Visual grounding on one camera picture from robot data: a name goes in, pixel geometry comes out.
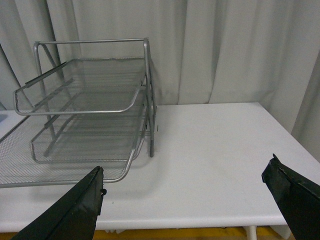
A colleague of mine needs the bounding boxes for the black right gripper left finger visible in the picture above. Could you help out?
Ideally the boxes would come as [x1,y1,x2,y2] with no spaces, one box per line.
[12,166,107,240]

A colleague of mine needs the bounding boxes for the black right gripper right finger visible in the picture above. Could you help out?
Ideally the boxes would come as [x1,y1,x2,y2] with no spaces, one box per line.
[261,155,320,240]

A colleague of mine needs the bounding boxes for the silver mesh three-tier rack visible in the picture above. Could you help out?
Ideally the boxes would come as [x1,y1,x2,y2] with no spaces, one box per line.
[0,37,157,188]

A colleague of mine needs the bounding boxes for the white table leg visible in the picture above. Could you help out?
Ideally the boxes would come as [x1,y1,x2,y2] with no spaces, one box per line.
[243,225,257,240]

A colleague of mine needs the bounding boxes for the white curtain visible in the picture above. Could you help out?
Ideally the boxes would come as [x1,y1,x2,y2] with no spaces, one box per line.
[0,0,320,159]

